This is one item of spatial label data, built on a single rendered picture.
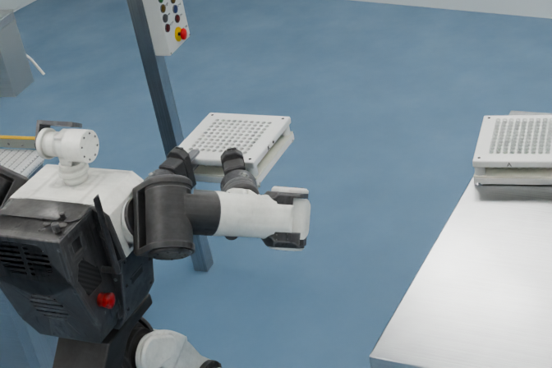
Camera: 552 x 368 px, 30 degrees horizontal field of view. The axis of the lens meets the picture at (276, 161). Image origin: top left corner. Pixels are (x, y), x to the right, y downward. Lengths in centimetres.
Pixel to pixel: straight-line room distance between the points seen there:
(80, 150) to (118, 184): 10
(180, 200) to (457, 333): 67
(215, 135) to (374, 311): 123
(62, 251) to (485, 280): 96
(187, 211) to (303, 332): 175
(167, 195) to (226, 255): 218
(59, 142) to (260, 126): 80
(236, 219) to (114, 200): 24
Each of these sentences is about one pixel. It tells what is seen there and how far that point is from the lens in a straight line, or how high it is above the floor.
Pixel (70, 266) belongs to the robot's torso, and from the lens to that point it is 198.
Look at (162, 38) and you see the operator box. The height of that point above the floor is 100.
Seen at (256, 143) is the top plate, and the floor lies 106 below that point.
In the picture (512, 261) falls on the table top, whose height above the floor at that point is 87.
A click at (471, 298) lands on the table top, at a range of 232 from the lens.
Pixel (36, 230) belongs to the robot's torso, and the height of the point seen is 131.
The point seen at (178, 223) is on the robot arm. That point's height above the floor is 128.
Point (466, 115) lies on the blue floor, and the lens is 488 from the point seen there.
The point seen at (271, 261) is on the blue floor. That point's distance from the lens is 405.
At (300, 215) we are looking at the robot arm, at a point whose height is 116.
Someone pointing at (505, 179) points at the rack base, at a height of 89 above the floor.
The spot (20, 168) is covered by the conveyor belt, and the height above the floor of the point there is 92.
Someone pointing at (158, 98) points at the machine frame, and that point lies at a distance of 372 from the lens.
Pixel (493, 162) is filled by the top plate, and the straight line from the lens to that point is 267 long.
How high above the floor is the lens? 230
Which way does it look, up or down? 29 degrees down
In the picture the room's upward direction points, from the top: 11 degrees counter-clockwise
